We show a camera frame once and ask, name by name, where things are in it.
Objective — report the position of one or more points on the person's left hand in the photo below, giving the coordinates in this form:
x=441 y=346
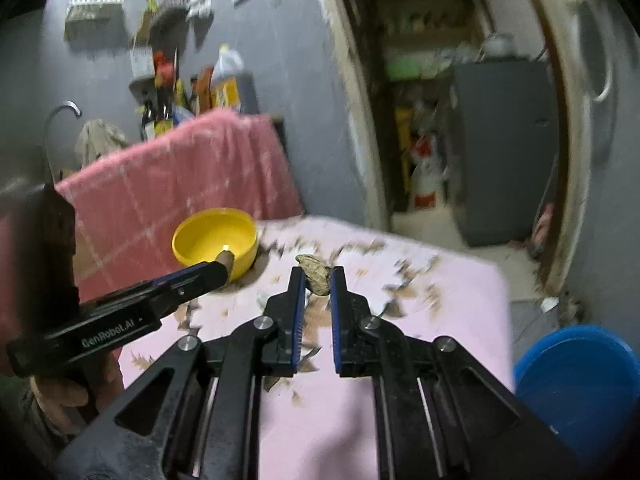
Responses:
x=55 y=399

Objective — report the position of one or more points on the yellow plastic bowl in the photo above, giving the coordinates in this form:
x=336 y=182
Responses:
x=210 y=240

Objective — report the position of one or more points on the brown dried leaf piece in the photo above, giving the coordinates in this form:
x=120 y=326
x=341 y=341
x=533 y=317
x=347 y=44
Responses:
x=315 y=272

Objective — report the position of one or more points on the pink cloth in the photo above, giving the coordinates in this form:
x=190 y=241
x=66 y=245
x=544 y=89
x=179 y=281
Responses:
x=542 y=230

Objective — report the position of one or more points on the person's left forearm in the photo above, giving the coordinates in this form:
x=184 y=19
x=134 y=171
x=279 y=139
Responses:
x=22 y=422

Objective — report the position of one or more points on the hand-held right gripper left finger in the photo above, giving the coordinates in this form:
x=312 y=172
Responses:
x=299 y=310

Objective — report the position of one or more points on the red and white bottle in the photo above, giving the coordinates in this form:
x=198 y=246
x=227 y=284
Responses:
x=427 y=180

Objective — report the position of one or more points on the large cooking oil bottle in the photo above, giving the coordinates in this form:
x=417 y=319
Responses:
x=227 y=80

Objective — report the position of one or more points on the brown condiment bottle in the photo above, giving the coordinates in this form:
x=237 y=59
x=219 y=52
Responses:
x=202 y=90

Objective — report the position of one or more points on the red checked blanket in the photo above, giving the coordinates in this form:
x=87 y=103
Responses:
x=200 y=170

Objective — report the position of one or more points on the blue plastic bin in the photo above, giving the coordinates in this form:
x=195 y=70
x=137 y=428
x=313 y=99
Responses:
x=575 y=385

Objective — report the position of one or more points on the metal faucet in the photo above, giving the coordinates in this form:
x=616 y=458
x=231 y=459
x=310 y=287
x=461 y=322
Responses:
x=50 y=125

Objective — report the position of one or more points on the storage shelf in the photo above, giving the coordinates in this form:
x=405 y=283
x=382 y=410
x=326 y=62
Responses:
x=425 y=35

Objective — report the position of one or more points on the dark sauce bottle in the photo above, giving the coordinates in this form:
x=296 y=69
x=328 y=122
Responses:
x=149 y=117

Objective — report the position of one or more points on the grey cabinet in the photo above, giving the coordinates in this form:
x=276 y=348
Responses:
x=500 y=160

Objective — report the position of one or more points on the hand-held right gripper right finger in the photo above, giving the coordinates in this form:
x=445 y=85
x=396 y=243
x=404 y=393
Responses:
x=337 y=320

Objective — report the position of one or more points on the grey rag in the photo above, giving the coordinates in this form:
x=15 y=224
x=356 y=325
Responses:
x=100 y=142

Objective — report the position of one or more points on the wooden door frame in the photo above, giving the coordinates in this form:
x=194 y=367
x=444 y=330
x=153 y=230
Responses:
x=575 y=185

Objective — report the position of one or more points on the yellow container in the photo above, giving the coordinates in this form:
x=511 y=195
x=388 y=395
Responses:
x=403 y=132

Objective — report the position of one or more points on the pink floral tablecloth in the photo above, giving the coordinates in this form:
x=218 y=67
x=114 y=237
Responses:
x=450 y=300

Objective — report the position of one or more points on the wall rack with white rail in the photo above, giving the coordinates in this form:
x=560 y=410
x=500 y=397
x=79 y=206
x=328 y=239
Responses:
x=92 y=10

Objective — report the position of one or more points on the grey wall shelf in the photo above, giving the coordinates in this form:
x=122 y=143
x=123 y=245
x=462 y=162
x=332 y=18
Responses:
x=175 y=15

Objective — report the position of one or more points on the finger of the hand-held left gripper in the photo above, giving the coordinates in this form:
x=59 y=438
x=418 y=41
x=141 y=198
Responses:
x=195 y=285

